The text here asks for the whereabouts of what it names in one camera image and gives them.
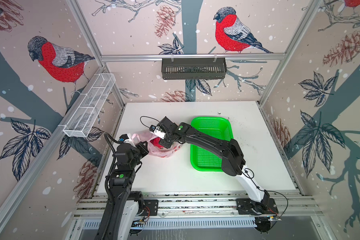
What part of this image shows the pink plastic fruit bag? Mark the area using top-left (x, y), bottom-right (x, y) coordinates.
top-left (128, 130), bottom-right (182, 158)

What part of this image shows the green plastic basket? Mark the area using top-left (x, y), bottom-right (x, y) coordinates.
top-left (190, 116), bottom-right (235, 172)

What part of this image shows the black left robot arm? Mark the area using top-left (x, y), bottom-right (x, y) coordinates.
top-left (95, 142), bottom-right (149, 240)

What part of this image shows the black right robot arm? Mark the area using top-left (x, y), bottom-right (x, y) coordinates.
top-left (149, 117), bottom-right (270, 211)

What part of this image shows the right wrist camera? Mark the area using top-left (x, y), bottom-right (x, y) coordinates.
top-left (149, 125), bottom-right (166, 139)

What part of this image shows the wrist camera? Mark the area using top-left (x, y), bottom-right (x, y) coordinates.
top-left (149, 125), bottom-right (166, 139)
top-left (119, 134), bottom-right (131, 143)

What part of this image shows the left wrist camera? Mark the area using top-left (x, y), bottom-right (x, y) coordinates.
top-left (119, 134), bottom-right (131, 143)

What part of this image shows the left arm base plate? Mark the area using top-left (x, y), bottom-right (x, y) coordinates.
top-left (139, 200), bottom-right (159, 217)

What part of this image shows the black hanging wall basket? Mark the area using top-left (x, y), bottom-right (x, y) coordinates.
top-left (162, 58), bottom-right (227, 80)

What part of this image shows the white wire mesh shelf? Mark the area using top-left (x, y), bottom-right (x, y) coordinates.
top-left (63, 73), bottom-right (116, 138)

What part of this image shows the aluminium rail frame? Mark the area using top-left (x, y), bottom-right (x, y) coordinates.
top-left (73, 191), bottom-right (322, 230)

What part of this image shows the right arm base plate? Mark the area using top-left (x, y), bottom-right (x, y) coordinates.
top-left (236, 198), bottom-right (279, 216)

